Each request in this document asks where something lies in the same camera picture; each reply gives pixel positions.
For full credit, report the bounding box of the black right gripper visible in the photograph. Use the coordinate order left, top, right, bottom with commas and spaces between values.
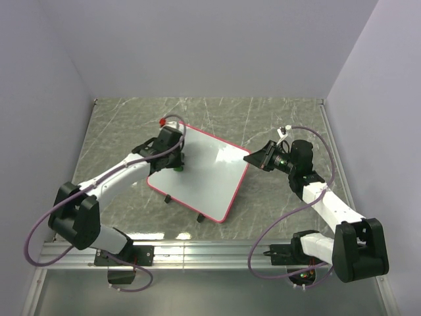
244, 140, 297, 175

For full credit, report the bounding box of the green whiteboard eraser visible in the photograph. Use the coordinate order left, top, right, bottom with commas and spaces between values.
173, 153, 184, 172

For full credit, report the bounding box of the pink framed whiteboard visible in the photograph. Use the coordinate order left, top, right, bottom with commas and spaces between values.
147, 124, 250, 223

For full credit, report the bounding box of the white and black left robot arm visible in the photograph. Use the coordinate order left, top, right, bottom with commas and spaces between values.
48, 124, 184, 265

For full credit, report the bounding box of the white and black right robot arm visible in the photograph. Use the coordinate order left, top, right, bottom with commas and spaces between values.
243, 140, 389, 282

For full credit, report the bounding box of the black right whiteboard clip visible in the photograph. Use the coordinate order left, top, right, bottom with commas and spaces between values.
197, 214, 205, 223

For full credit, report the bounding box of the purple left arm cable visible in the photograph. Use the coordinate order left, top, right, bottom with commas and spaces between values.
23, 114, 187, 293

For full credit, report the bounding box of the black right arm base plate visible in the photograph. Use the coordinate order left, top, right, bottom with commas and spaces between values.
263, 244, 313, 266

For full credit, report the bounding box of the aluminium mounting rail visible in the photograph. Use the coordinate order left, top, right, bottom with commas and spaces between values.
39, 240, 290, 271

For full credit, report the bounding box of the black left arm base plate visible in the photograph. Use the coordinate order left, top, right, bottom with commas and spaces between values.
94, 245, 155, 267

